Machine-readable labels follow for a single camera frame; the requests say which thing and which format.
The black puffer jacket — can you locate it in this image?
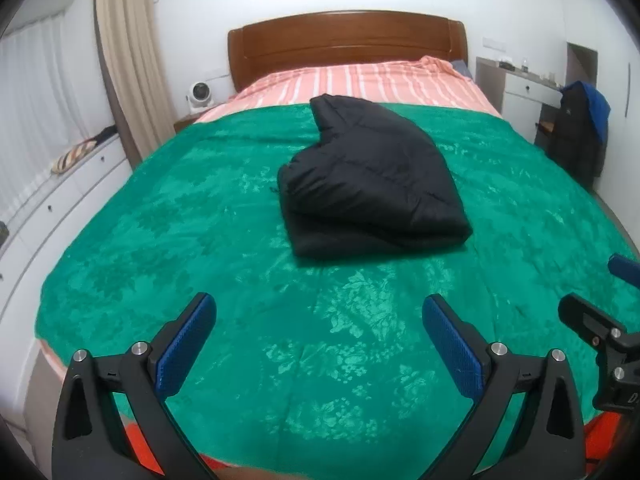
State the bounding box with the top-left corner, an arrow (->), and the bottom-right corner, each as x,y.
278,94 -> 473,261

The person's red garment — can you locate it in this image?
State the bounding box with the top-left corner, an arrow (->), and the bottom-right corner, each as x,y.
125,412 -> 622,479

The dark jacket on chair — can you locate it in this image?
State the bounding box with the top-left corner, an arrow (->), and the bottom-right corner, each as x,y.
546,81 -> 611,191

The white low cabinet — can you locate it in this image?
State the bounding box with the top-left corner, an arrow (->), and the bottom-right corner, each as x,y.
1,136 -> 131,429

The white desk with drawers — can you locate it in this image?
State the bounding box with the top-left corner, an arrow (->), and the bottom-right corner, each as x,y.
475,58 -> 562,144

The green patterned bedspread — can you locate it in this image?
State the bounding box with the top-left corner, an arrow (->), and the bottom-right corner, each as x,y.
36,104 -> 639,479

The pink striped bed sheet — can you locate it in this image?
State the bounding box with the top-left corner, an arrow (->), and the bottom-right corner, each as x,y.
199,55 -> 498,122

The striped cloth on cabinet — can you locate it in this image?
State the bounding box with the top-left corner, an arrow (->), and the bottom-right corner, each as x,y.
51,140 -> 98,176

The white sheer curtain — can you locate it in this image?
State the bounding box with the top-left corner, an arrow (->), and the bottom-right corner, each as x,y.
1,15 -> 88,221

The brown wooden headboard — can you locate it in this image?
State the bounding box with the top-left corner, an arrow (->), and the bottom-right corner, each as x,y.
228,10 -> 469,92

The beige curtain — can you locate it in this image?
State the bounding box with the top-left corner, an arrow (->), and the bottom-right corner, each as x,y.
94,0 -> 176,167

